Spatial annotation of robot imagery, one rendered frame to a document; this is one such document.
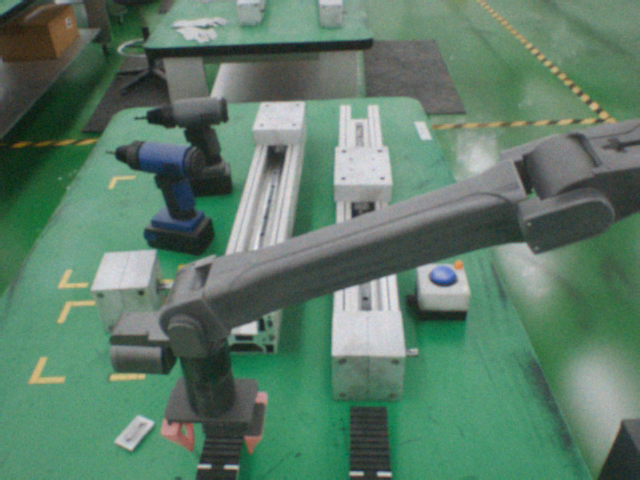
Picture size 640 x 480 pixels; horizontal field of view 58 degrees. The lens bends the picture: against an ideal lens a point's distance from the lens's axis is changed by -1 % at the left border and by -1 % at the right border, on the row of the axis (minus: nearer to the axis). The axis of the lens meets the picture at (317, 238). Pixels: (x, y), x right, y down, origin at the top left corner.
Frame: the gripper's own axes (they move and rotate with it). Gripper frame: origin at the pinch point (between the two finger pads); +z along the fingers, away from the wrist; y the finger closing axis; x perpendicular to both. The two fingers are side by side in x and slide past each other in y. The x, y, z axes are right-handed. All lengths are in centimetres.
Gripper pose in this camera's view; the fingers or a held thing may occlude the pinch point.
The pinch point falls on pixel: (221, 444)
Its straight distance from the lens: 81.5
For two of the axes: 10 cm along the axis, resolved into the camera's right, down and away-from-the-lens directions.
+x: -0.4, 5.8, -8.2
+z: 0.2, 8.2, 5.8
